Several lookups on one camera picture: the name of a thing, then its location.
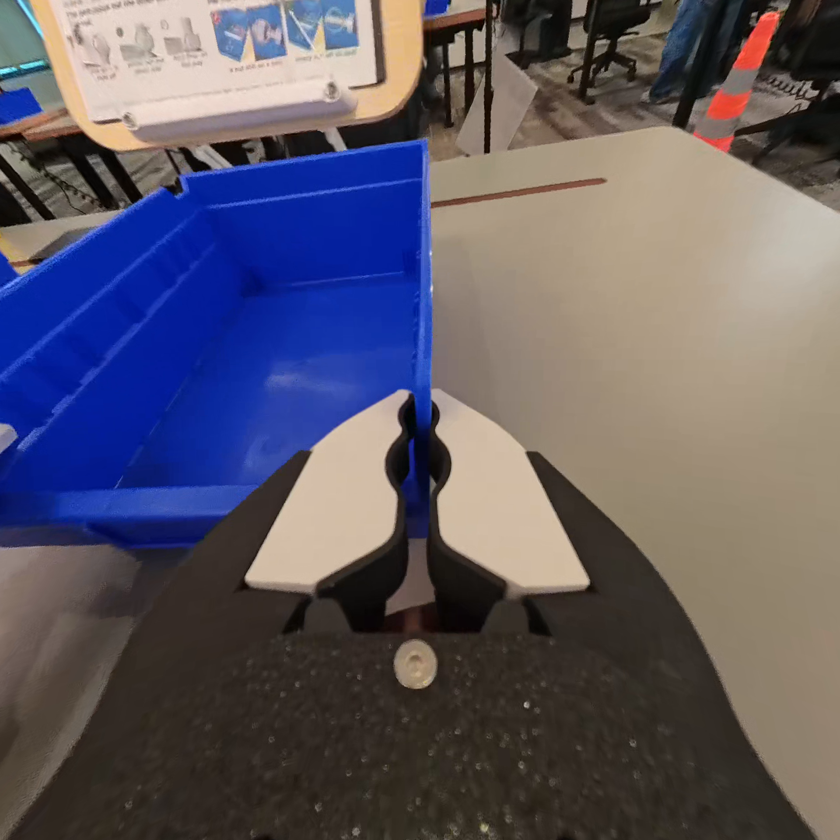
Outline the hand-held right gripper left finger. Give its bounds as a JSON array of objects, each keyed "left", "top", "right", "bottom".
[{"left": 244, "top": 390, "right": 417, "bottom": 632}]

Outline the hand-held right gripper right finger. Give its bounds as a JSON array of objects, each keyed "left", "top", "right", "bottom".
[{"left": 427, "top": 388, "right": 592, "bottom": 632}]

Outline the wooden table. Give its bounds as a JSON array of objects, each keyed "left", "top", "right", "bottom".
[
  {"left": 423, "top": 7, "right": 491, "bottom": 129},
  {"left": 0, "top": 108, "right": 74, "bottom": 142}
]

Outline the printed instruction sheet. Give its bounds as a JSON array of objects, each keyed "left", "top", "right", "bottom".
[{"left": 62, "top": 0, "right": 383, "bottom": 126}]

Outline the grey flat panel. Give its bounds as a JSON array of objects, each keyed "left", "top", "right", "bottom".
[{"left": 456, "top": 52, "right": 539, "bottom": 156}]

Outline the wooden board document stand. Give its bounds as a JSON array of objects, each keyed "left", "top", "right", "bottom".
[{"left": 29, "top": 0, "right": 426, "bottom": 175}]

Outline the black stand pole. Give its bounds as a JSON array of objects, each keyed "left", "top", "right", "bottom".
[{"left": 481, "top": 0, "right": 494, "bottom": 154}]

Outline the orange traffic cone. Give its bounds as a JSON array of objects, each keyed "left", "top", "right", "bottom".
[{"left": 694, "top": 10, "right": 782, "bottom": 153}]

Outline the black office chair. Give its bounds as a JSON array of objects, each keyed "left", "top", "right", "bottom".
[{"left": 567, "top": 0, "right": 654, "bottom": 105}]

